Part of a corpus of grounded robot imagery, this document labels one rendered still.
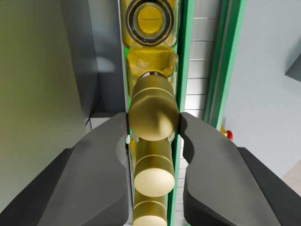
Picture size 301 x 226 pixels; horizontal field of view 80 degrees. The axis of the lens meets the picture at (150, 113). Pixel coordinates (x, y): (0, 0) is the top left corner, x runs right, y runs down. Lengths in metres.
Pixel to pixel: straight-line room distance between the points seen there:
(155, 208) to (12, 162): 0.13
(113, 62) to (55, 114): 0.31
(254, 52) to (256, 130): 0.26
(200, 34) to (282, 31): 0.28
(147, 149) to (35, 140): 0.12
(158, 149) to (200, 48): 0.28
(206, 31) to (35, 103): 0.32
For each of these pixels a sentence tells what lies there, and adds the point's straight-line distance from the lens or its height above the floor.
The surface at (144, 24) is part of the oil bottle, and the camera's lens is 0.20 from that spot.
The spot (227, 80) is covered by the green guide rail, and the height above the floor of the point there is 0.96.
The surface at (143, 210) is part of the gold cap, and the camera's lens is 0.19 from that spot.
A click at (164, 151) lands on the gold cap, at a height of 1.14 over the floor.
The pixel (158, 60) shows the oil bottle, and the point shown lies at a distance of 0.18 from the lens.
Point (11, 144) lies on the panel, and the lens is 0.20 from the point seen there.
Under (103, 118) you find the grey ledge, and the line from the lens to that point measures 0.46.
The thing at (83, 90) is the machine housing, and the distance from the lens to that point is 0.44.
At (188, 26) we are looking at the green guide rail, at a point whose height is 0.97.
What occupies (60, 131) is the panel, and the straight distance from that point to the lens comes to 0.27.
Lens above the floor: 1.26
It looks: 62 degrees down
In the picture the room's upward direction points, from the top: 180 degrees counter-clockwise
